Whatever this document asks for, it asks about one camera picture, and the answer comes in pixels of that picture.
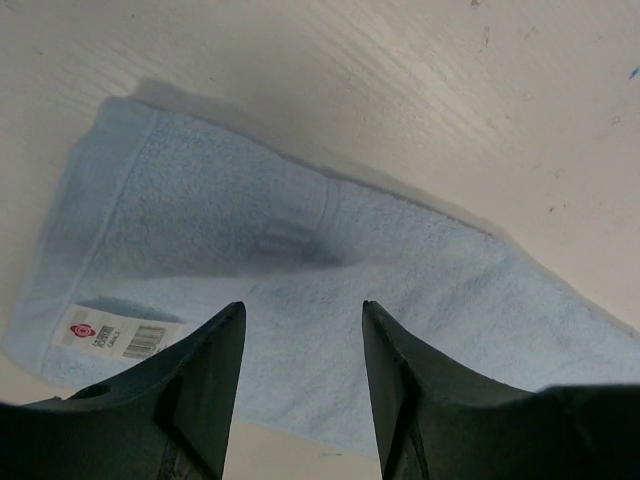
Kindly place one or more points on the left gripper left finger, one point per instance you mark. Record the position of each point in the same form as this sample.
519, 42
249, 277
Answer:
168, 417

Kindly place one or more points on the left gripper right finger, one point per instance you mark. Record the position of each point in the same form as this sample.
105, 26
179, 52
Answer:
435, 418

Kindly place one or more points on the light blue towel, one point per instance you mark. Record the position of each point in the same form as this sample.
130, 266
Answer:
160, 216

